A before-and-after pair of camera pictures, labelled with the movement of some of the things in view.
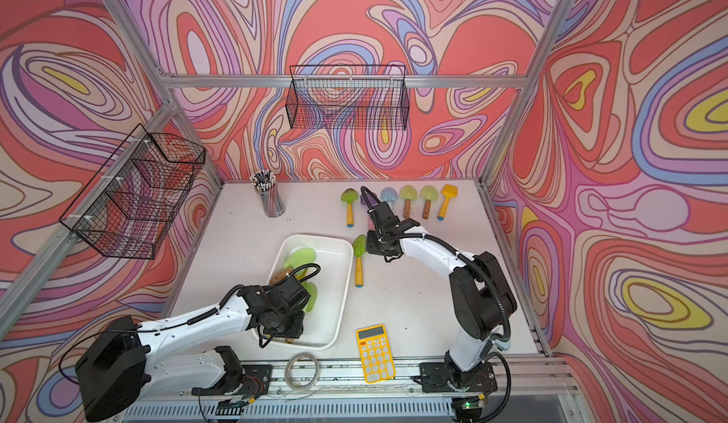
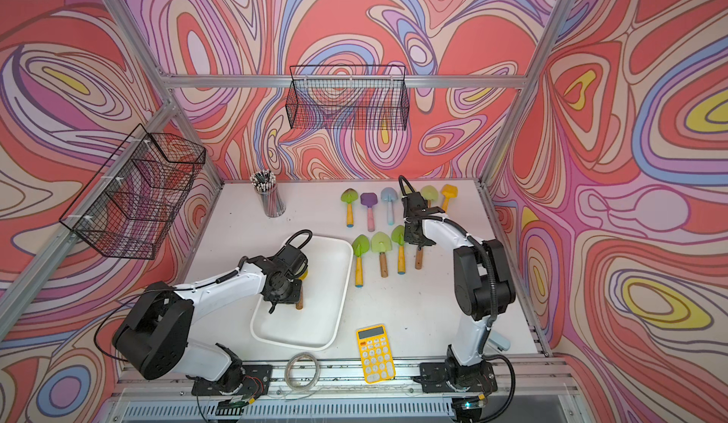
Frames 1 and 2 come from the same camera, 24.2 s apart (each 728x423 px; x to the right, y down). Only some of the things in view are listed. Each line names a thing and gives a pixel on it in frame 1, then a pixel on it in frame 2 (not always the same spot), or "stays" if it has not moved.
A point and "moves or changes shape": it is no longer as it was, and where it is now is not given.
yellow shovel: x=448 y=191 stays
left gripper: x=297 y=333 → x=294 y=300
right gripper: x=372 y=248 → x=410 y=238
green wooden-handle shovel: x=428 y=193 stays
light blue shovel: x=389 y=194 stays
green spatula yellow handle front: x=359 y=248 stays
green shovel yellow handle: x=350 y=195 stays
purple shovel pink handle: x=372 y=203 stays
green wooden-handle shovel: x=312 y=289 moves or changes shape
